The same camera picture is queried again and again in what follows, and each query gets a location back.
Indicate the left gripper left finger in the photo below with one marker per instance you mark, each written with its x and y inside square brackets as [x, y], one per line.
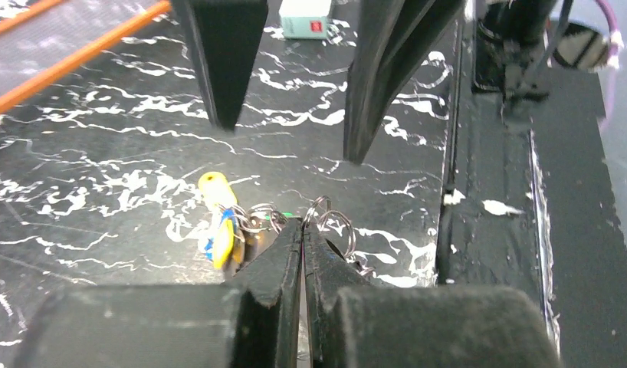
[250, 320]

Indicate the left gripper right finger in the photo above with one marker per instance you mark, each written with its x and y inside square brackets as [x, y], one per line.
[356, 324]

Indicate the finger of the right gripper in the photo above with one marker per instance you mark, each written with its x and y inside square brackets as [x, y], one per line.
[223, 39]
[393, 38]

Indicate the white small box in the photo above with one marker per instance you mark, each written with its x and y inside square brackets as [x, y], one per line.
[305, 19]

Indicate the blue tag key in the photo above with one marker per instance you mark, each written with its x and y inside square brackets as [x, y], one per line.
[216, 219]

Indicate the yellow tag upper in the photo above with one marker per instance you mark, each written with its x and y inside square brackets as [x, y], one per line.
[216, 191]

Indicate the orange two-tier rack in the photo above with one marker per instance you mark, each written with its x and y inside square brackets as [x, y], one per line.
[43, 41]

